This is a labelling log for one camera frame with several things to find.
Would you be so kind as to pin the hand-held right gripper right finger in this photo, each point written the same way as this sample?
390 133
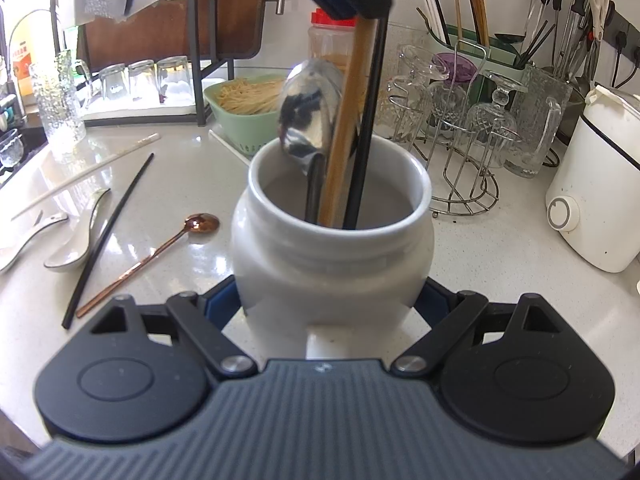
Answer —
435 305

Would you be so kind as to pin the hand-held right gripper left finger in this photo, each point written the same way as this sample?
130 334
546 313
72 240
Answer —
217 307

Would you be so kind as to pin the white ceramic jar mug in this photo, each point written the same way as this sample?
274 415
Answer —
325 270

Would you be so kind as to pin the metal spoon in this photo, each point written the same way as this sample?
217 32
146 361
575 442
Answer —
305 110

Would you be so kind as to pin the wooden chopstick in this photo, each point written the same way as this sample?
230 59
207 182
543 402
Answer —
345 125

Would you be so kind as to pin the white ceramic spoon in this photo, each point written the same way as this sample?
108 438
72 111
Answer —
67 257
20 250

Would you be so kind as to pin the red-lidded plastic jar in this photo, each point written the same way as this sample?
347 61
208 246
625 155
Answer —
325 42

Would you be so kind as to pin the copper spoon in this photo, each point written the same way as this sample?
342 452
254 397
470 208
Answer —
202 222

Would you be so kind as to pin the crystal stemmed glass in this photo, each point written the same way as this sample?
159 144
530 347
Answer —
407 115
492 135
417 62

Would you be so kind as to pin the dried noodles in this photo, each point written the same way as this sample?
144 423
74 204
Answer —
250 95

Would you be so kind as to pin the purple-lidded glass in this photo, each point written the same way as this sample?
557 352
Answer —
455 67

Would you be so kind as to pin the black dish rack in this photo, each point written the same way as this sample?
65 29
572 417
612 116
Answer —
197 60

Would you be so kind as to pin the green plastic basket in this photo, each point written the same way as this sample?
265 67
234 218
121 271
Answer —
230 130

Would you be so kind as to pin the clear drinking glass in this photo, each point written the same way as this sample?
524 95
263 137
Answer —
115 85
145 82
175 80

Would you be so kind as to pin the green utensil holder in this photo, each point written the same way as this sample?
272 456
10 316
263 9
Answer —
500 55

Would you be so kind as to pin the wooden cutting board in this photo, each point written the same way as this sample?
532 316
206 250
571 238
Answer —
150 35

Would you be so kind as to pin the white electric cooking pot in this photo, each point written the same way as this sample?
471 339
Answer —
600 185

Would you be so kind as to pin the textured glass pitcher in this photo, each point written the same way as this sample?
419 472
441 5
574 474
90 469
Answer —
535 120

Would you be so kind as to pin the thin black chopstick pair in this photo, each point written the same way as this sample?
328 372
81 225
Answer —
535 45

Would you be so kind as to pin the textured glass mug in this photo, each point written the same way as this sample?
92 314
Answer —
57 105

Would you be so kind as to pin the small glass cup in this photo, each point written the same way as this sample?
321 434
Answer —
11 150

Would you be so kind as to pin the black power outlet strip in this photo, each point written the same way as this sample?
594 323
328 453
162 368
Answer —
625 35

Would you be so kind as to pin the orange plastic bottle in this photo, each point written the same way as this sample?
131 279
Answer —
22 67

